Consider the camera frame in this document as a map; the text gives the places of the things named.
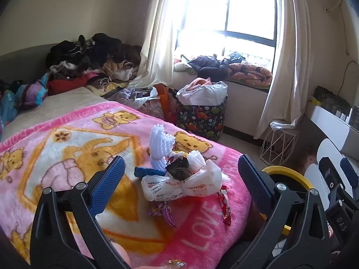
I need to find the dark jacket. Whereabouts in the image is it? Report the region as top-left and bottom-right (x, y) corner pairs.
(186, 54), (233, 79)

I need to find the bluish white foam fruit net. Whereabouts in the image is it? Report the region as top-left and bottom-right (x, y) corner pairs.
(149, 123), (177, 172)

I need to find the orange bag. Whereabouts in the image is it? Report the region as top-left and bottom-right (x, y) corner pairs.
(154, 83), (179, 124)

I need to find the striped cloth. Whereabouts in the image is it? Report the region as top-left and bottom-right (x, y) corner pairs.
(15, 74), (50, 109)

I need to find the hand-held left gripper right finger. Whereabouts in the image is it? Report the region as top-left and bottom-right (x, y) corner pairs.
(230, 154), (331, 269)

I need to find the pink bear printed blanket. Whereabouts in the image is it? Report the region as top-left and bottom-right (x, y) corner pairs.
(0, 101), (253, 269)

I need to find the orange patterned folded blanket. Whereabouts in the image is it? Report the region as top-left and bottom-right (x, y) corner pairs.
(228, 62), (273, 87)

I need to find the white chair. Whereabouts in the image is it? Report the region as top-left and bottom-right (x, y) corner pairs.
(304, 139), (349, 202)

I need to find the purple snack wrapper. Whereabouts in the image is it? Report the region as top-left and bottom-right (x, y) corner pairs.
(148, 202), (177, 228)

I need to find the dark bag on desk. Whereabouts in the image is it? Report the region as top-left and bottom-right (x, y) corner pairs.
(313, 85), (352, 110)

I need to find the person's left hand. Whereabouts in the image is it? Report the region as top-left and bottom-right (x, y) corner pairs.
(112, 241), (187, 269)

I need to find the dark red snack wrapper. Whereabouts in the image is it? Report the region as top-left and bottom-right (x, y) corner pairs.
(217, 186), (232, 226)

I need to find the blue wrapper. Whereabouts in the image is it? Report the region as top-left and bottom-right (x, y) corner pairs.
(134, 167), (158, 179)

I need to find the yellow rimmed black trash bin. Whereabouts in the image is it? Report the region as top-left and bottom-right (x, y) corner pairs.
(261, 165), (315, 236)

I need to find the wall cable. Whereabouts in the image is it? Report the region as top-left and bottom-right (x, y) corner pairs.
(339, 60), (357, 96)

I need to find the white wire basket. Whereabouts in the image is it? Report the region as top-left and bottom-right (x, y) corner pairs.
(259, 122), (300, 166)

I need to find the dinosaur print laundry basket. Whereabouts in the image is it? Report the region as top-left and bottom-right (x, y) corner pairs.
(176, 95), (228, 143)

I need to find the white desk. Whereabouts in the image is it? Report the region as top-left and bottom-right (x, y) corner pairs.
(304, 101), (359, 158)

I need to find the cream curtain beside bed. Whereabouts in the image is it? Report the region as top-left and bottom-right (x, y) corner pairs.
(127, 0), (186, 89)

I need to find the lavender cloth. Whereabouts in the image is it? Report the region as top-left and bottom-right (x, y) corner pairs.
(114, 87), (158, 109)

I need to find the floral fabric bag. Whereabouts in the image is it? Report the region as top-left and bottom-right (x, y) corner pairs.
(140, 99), (166, 121)

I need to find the white pillow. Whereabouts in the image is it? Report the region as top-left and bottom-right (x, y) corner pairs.
(174, 57), (198, 75)

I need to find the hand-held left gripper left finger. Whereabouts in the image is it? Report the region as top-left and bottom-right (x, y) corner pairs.
(29, 156), (129, 269)

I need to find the black framed window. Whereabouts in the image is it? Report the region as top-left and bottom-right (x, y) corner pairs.
(175, 0), (279, 62)

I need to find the clear plastic sheet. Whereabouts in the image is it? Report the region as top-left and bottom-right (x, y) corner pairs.
(270, 119), (300, 131)

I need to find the white printed plastic bag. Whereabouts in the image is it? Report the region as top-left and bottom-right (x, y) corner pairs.
(141, 159), (225, 202)

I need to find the pink cloth in basket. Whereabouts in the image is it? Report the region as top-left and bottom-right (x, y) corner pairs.
(191, 78), (214, 87)

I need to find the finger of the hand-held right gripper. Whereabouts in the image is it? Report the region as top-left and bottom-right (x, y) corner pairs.
(319, 157), (337, 203)
(340, 158), (359, 200)

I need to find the white basket liner bag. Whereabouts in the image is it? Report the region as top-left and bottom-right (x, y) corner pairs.
(176, 81), (228, 106)

